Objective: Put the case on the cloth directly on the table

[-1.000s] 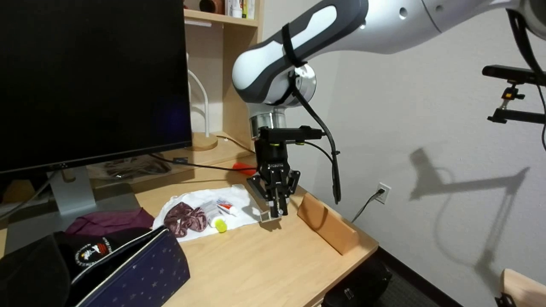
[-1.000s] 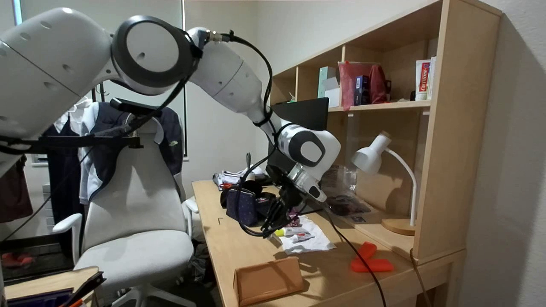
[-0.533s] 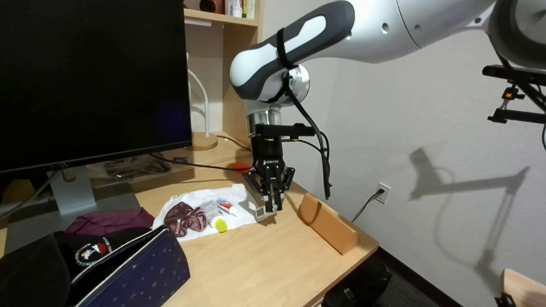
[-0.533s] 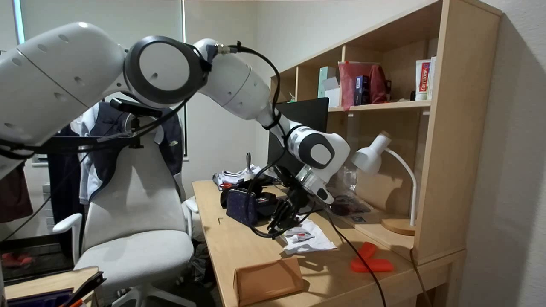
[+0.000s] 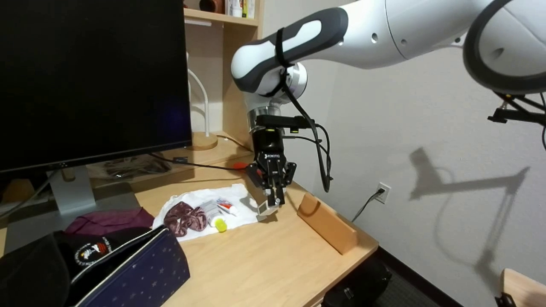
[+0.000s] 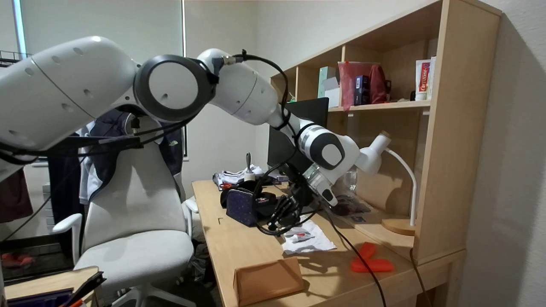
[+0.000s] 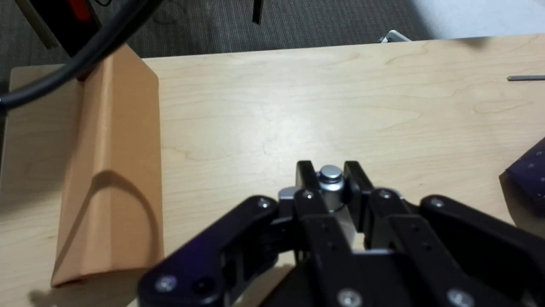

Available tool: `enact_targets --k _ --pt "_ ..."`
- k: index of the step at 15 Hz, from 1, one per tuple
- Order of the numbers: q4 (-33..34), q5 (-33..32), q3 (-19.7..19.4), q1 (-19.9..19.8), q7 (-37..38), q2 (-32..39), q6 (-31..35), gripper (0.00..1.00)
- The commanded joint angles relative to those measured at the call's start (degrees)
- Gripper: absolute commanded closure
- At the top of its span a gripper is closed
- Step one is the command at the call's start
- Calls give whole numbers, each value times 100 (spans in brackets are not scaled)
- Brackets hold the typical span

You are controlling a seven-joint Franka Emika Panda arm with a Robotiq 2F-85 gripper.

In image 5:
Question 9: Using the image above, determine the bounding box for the wooden shelf unit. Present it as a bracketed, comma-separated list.
[182, 0, 264, 150]

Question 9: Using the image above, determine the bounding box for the black computer monitor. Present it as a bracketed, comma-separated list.
[0, 0, 194, 175]

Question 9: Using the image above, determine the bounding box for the thin black lamp cable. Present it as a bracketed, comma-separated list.
[215, 133, 254, 155]

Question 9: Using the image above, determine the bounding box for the white picture box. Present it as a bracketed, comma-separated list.
[240, 0, 257, 20]

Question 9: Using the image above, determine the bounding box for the clear bag with red contents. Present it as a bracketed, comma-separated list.
[151, 182, 264, 243]

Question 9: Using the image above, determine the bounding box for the light wooden board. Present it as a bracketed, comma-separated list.
[500, 267, 546, 307]

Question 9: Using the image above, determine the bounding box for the black desk cable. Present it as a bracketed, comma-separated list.
[148, 151, 252, 175]

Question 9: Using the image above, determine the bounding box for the dark cord bundle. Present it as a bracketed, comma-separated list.
[104, 155, 172, 179]

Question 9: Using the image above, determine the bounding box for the white wall outlet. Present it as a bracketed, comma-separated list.
[373, 180, 392, 204]

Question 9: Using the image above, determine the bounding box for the red plastic object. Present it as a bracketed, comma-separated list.
[228, 153, 252, 172]

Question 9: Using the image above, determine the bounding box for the white tube yellow cap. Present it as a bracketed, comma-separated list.
[198, 206, 230, 235]

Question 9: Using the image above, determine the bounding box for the black floor bin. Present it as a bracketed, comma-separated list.
[320, 252, 394, 307]

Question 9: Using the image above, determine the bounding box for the small red white tube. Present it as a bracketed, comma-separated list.
[216, 197, 238, 216]

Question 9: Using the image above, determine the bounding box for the black plug cable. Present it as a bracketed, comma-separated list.
[348, 187, 385, 225]

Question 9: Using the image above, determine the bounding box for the silver monitor stand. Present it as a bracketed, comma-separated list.
[0, 163, 141, 254]

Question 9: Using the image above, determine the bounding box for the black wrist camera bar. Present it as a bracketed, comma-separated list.
[254, 114, 314, 131]

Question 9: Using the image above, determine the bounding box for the maroon scrunchie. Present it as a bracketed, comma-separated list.
[162, 199, 209, 238]

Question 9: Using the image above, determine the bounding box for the maroon garment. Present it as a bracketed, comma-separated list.
[64, 206, 158, 237]

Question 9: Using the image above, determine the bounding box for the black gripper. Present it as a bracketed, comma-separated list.
[244, 126, 298, 209]

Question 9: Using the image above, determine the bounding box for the white desk lamp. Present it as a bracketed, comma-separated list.
[186, 52, 220, 151]

